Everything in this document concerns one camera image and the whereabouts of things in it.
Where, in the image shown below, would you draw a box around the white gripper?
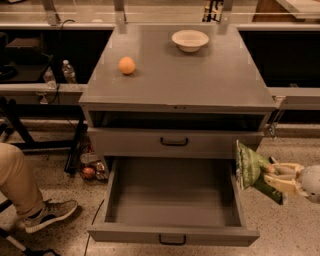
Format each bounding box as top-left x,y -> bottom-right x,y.
264,163 -> 320,203

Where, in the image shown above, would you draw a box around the green jalapeno chip bag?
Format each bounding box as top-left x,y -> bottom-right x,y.
236,141 -> 285,205

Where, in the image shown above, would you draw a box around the grey drawer cabinet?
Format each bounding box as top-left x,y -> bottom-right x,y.
78,23 -> 278,178

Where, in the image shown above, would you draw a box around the open grey bottom drawer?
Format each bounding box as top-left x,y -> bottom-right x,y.
88,157 -> 259,247

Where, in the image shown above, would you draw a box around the closed grey upper drawer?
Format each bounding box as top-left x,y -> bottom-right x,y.
88,128 -> 263,159

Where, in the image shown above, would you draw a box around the white ceramic bowl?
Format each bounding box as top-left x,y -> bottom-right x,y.
171,30 -> 209,53

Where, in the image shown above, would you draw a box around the orange fruit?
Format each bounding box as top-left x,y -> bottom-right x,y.
118,57 -> 136,75

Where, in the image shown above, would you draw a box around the snack packets on floor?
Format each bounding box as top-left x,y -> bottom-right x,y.
79,135 -> 109,181

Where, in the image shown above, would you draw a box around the red apple on floor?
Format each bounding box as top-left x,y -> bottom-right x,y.
82,167 -> 95,179

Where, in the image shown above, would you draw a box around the grey sneaker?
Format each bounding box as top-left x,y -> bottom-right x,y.
24,200 -> 78,233

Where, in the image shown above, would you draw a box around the clear water bottle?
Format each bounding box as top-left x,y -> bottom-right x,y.
43,67 -> 57,90
62,60 -> 77,84

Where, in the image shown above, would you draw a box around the person's leg beige trousers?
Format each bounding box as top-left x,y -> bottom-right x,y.
0,143 -> 44,218

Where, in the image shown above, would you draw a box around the black cable on floor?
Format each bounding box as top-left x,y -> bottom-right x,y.
83,198 -> 106,256

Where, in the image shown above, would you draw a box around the black table leg frame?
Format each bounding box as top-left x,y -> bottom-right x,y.
0,96 -> 88,174

